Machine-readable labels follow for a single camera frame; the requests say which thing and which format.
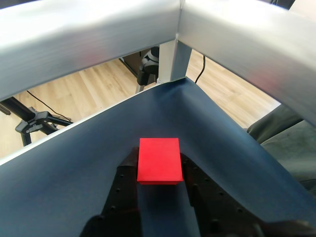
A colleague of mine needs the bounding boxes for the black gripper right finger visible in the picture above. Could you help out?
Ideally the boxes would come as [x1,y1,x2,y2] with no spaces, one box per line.
[181,153,270,237]

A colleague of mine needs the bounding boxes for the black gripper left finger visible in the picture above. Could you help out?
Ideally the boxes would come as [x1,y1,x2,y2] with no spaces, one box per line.
[80,147,143,237]

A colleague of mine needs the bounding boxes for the red cube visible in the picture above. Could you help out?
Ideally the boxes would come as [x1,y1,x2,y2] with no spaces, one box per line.
[136,137,185,186]

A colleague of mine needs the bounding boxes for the dark blue table mat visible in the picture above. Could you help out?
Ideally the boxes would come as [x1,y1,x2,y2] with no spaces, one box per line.
[0,78,316,237]

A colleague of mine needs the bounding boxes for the dark green cushion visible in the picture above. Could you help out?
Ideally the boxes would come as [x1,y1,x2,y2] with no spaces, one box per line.
[246,103,316,191]

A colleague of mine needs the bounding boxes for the dark brown cabinet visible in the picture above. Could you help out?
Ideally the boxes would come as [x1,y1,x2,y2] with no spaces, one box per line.
[122,51,142,78]

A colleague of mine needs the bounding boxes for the thin black floor cable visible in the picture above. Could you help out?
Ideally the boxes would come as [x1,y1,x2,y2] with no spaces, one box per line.
[195,55,207,83]
[26,90,74,122]

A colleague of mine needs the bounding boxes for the silver aluminium frame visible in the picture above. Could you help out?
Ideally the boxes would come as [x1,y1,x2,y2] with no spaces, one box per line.
[0,0,316,124]

